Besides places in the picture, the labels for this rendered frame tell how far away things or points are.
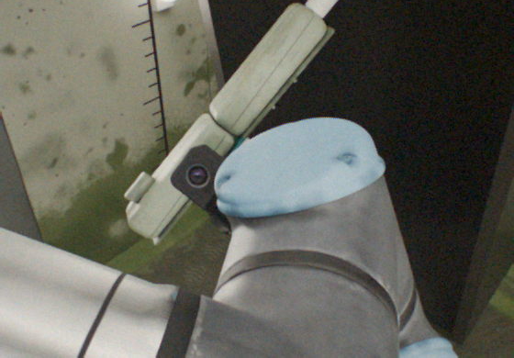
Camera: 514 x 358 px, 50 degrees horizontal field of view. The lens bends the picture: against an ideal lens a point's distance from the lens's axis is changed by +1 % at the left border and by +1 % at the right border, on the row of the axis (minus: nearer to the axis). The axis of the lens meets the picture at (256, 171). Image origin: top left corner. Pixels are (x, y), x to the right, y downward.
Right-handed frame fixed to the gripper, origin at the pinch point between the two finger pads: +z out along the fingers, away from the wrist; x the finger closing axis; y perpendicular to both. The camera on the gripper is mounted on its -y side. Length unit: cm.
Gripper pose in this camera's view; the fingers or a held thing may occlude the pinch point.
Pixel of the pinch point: (222, 156)
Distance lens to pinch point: 64.3
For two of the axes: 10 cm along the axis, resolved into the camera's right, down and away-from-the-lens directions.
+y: 7.3, 4.7, 5.0
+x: 6.1, -7.8, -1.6
